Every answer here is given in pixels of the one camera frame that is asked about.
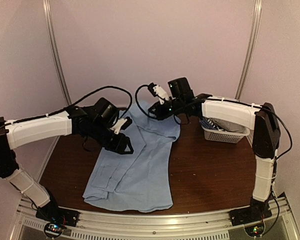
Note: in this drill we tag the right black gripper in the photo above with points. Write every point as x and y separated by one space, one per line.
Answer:
161 113

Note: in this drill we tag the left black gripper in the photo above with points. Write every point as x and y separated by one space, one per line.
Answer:
118 146

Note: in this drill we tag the light blue long sleeve shirt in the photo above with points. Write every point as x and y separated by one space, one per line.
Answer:
138 181

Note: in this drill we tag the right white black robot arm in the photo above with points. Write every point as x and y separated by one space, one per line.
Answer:
261 119

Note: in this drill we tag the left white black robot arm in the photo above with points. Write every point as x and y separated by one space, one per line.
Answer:
15 133

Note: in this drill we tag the blue checkered shirt in basket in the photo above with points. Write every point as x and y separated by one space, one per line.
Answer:
207 123

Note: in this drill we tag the white plastic laundry basket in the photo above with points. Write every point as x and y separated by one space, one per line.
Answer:
224 136

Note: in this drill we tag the grey shirt in basket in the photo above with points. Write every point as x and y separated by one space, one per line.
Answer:
229 126

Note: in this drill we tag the left round controller board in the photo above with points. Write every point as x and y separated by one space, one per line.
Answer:
53 230

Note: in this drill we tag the round controller board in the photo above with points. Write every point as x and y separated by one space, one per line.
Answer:
53 230
255 230

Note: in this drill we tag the right round controller board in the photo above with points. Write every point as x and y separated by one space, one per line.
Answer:
255 230

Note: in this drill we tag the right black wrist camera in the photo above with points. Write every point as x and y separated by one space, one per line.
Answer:
180 88

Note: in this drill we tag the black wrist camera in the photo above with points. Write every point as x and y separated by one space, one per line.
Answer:
180 88
105 112

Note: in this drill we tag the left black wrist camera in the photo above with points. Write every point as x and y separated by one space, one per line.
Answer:
105 112

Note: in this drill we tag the right aluminium frame post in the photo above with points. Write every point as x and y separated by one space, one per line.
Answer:
253 36

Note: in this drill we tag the aluminium frame post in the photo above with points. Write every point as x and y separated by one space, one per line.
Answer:
55 52
253 36

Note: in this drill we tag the front aluminium rail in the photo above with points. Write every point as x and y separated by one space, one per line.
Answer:
213 225

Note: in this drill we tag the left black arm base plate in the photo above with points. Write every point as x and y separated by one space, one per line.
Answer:
57 215

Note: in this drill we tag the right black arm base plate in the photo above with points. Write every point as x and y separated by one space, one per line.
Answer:
247 215

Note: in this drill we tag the left aluminium frame post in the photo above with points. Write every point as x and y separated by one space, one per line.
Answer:
55 52

